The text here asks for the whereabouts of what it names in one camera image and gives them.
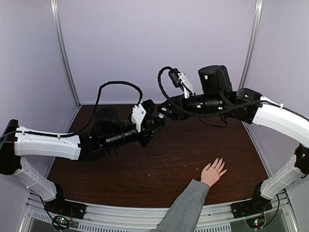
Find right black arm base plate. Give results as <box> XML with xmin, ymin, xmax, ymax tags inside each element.
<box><xmin>231</xmin><ymin>199</ymin><xmax>273</xmax><ymax>218</ymax></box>

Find grey sleeved forearm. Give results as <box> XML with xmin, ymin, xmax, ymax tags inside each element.
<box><xmin>151</xmin><ymin>179</ymin><xmax>210</xmax><ymax>232</ymax></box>

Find round controller board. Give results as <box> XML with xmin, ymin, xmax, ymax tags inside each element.
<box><xmin>246</xmin><ymin>217</ymin><xmax>265</xmax><ymax>229</ymax></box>
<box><xmin>52</xmin><ymin>216</ymin><xmax>70</xmax><ymax>231</ymax></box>

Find person's bare hand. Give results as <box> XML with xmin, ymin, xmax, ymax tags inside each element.
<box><xmin>200</xmin><ymin>158</ymin><xmax>227</xmax><ymax>187</ymax></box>

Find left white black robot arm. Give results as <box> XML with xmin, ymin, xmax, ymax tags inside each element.
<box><xmin>0</xmin><ymin>104</ymin><xmax>165</xmax><ymax>215</ymax></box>

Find right round controller board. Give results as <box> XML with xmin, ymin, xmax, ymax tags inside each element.
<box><xmin>246</xmin><ymin>217</ymin><xmax>265</xmax><ymax>229</ymax></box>

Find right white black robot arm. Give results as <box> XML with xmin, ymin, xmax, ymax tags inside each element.
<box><xmin>157</xmin><ymin>65</ymin><xmax>309</xmax><ymax>214</ymax></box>

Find right aluminium corner post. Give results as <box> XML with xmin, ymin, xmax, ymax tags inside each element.
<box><xmin>239</xmin><ymin>0</ymin><xmax>264</xmax><ymax>89</ymax></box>

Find white capped nail polish bottle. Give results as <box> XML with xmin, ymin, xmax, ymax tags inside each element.
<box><xmin>157</xmin><ymin>107</ymin><xmax>167</xmax><ymax>122</ymax></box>

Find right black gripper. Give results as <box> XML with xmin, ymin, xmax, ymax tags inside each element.
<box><xmin>157</xmin><ymin>92</ymin><xmax>226</xmax><ymax>120</ymax></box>

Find left black camera cable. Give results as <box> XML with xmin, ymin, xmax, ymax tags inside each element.
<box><xmin>67</xmin><ymin>80</ymin><xmax>143</xmax><ymax>136</ymax></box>

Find aluminium corner post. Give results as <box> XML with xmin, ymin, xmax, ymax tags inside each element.
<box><xmin>239</xmin><ymin>0</ymin><xmax>264</xmax><ymax>89</ymax></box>
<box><xmin>50</xmin><ymin>0</ymin><xmax>81</xmax><ymax>108</ymax></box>

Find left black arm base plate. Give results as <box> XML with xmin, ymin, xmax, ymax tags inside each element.
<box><xmin>45</xmin><ymin>201</ymin><xmax>86</xmax><ymax>219</ymax></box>

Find left round controller board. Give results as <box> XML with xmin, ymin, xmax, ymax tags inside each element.
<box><xmin>52</xmin><ymin>216</ymin><xmax>70</xmax><ymax>231</ymax></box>

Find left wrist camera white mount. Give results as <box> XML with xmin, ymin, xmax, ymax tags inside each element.
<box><xmin>130</xmin><ymin>99</ymin><xmax>155</xmax><ymax>132</ymax></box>

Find aluminium front frame rail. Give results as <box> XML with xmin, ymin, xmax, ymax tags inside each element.
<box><xmin>19</xmin><ymin>191</ymin><xmax>299</xmax><ymax>232</ymax></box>

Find right black camera cable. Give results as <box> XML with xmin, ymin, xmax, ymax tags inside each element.
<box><xmin>157</xmin><ymin>66</ymin><xmax>263</xmax><ymax>128</ymax></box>

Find left aluminium corner post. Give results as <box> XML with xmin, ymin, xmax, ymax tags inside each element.
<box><xmin>50</xmin><ymin>0</ymin><xmax>81</xmax><ymax>108</ymax></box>

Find black camera cable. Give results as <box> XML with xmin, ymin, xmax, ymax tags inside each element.
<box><xmin>157</xmin><ymin>66</ymin><xmax>263</xmax><ymax>128</ymax></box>
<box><xmin>67</xmin><ymin>80</ymin><xmax>143</xmax><ymax>136</ymax></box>

